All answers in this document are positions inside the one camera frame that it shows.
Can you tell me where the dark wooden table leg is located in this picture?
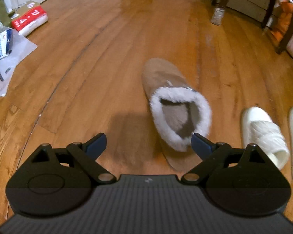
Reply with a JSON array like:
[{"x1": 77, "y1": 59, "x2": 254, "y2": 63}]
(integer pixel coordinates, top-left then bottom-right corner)
[
  {"x1": 261, "y1": 0, "x2": 280, "y2": 29},
  {"x1": 275, "y1": 0, "x2": 293, "y2": 55}
]

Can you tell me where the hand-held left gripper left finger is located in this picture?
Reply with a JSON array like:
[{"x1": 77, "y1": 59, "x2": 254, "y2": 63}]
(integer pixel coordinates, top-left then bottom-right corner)
[{"x1": 30, "y1": 133, "x2": 117, "y2": 184}]

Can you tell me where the table leg with plastic wrap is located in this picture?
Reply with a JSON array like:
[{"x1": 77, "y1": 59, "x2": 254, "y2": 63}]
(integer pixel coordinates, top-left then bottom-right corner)
[{"x1": 211, "y1": 0, "x2": 236, "y2": 26}]

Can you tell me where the tan fur-lined shoe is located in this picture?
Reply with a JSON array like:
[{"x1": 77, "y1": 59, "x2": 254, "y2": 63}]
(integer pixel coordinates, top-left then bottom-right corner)
[{"x1": 141, "y1": 58, "x2": 212, "y2": 172}]

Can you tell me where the orange bag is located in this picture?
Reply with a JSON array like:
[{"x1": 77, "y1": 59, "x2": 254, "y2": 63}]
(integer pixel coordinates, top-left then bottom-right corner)
[{"x1": 271, "y1": 0, "x2": 293, "y2": 43}]

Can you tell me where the red and white packet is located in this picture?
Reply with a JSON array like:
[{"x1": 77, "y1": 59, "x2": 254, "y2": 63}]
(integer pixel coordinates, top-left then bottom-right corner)
[{"x1": 10, "y1": 1, "x2": 48, "y2": 37}]

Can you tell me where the blue and white packet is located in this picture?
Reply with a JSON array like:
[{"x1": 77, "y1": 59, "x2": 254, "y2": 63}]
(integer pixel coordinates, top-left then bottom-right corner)
[{"x1": 0, "y1": 29, "x2": 14, "y2": 62}]

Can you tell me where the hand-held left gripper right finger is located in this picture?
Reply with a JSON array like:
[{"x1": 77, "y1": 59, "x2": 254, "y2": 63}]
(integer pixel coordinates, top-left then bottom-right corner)
[{"x1": 181, "y1": 133, "x2": 265, "y2": 185}]

